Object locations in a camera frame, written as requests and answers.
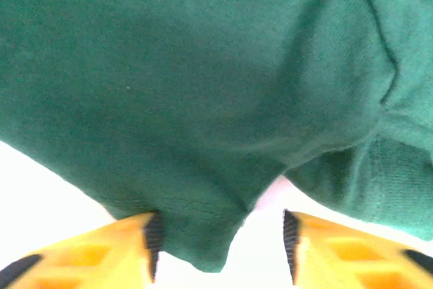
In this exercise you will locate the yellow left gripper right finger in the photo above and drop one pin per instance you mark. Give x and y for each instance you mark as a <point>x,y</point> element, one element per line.
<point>338,251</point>

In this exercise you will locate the green t-shirt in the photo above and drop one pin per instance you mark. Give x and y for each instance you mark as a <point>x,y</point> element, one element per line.
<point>169,82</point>

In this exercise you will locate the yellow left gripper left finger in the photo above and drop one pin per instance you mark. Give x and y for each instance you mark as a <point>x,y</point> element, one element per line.
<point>101,255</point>

